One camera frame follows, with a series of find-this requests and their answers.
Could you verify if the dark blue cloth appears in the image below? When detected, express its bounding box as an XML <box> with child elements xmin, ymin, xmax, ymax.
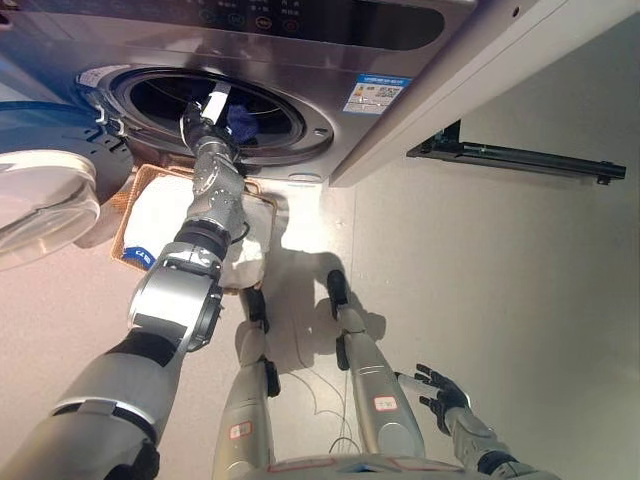
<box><xmin>223</xmin><ymin>103</ymin><xmax>260</xmax><ymax>145</ymax></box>

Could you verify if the blue patch with white letters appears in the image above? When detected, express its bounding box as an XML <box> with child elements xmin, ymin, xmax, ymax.
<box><xmin>121</xmin><ymin>245</ymin><xmax>154</xmax><ymax>272</ymax></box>

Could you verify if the silver left robot leg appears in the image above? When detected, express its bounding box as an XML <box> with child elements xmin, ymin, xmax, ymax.
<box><xmin>211</xmin><ymin>287</ymin><xmax>282</xmax><ymax>480</ymax></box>

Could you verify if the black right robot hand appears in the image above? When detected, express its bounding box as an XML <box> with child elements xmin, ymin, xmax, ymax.
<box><xmin>397</xmin><ymin>363</ymin><xmax>472</xmax><ymax>437</ymax></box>

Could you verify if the small blue washer sticker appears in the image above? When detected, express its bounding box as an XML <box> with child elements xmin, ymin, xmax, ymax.
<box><xmin>75</xmin><ymin>69</ymin><xmax>114</xmax><ymax>91</ymax></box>

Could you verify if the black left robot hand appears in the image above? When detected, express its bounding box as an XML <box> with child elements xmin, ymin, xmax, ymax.
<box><xmin>178</xmin><ymin>83</ymin><xmax>237</xmax><ymax>147</ymax></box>

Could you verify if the grey front-load washing machine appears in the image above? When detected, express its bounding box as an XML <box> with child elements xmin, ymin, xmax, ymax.
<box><xmin>0</xmin><ymin>0</ymin><xmax>482</xmax><ymax>187</ymax></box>

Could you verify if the blue energy label sticker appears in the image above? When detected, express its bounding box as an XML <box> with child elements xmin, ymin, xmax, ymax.
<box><xmin>343</xmin><ymin>73</ymin><xmax>414</xmax><ymax>114</ymax></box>

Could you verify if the white clothes pile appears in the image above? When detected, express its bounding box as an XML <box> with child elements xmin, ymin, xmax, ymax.
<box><xmin>122</xmin><ymin>174</ymin><xmax>274</xmax><ymax>290</ymax></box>

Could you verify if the dark robot torso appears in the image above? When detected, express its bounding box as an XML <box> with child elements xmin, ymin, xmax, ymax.
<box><xmin>243</xmin><ymin>452</ymin><xmax>482</xmax><ymax>480</ymax></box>

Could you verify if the black metal frame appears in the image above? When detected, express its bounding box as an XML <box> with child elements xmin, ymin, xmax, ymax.
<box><xmin>405</xmin><ymin>119</ymin><xmax>628</xmax><ymax>188</ymax></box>

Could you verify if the brown wicker laundry basket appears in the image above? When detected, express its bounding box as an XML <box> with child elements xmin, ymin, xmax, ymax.
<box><xmin>109</xmin><ymin>163</ymin><xmax>279</xmax><ymax>292</ymax></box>

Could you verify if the white cabinet enclosure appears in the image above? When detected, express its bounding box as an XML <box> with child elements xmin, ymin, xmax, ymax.
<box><xmin>329</xmin><ymin>0</ymin><xmax>640</xmax><ymax>189</ymax></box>

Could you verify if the round glass washer door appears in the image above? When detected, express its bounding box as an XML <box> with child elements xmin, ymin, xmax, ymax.
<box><xmin>0</xmin><ymin>102</ymin><xmax>135</xmax><ymax>272</ymax></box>

